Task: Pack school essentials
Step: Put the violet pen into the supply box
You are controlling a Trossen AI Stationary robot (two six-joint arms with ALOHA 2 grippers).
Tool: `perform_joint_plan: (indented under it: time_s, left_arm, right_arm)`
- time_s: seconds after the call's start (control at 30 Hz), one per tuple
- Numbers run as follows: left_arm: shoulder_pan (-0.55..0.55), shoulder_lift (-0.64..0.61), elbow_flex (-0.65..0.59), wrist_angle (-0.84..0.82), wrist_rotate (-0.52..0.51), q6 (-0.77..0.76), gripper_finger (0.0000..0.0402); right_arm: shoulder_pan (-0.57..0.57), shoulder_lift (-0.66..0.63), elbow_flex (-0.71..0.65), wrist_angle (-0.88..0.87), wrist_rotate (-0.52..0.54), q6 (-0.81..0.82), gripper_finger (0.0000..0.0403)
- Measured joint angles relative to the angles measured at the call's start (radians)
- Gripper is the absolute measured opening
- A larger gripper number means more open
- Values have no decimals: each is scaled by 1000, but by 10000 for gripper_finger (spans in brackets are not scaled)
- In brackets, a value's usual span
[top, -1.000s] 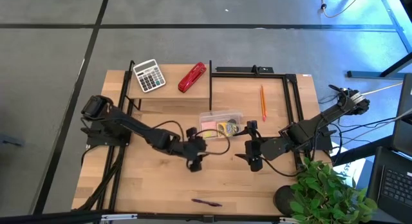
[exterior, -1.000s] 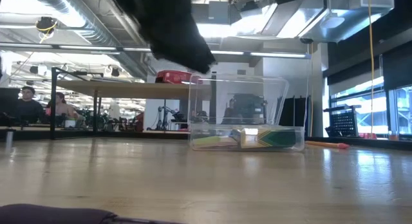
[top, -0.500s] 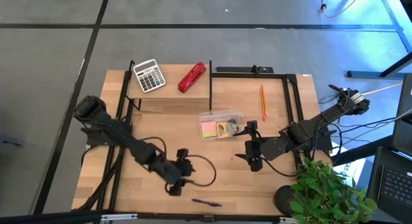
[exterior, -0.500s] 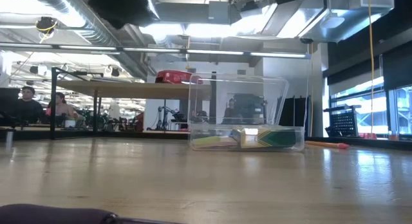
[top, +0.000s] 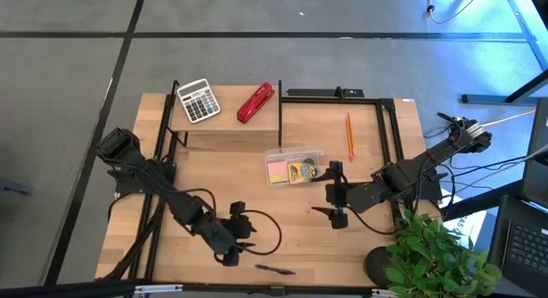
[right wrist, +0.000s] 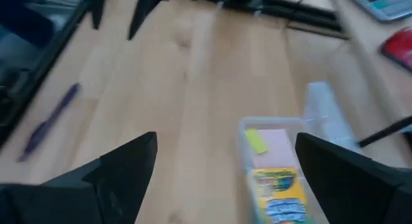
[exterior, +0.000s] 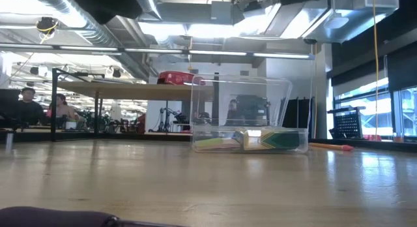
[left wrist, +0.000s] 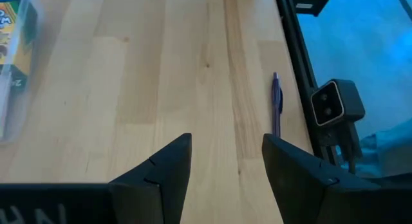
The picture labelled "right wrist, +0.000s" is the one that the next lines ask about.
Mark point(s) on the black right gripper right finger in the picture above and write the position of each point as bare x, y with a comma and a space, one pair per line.
354, 185

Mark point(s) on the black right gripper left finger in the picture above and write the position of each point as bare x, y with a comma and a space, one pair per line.
96, 192

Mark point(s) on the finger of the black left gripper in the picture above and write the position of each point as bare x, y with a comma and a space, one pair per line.
145, 8
98, 8

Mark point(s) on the yellow crayon box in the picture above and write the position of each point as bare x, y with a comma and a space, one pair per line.
280, 192

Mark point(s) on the clear plastic pencil box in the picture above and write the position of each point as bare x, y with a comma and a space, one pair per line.
325, 111

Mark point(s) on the purple pen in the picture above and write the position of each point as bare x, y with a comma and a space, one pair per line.
48, 124

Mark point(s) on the yellow-green eraser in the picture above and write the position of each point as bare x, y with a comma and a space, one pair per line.
256, 141

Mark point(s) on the wooden shelf with black legs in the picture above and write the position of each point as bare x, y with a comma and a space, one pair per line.
370, 56

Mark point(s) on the red stapler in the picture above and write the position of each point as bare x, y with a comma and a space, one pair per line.
399, 47

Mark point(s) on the grey desk calculator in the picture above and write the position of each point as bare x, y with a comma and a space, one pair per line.
383, 5

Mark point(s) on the black table edge rail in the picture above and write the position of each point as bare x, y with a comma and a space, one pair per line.
48, 63

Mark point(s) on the black aluminium table frame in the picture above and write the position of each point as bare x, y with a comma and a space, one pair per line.
305, 19

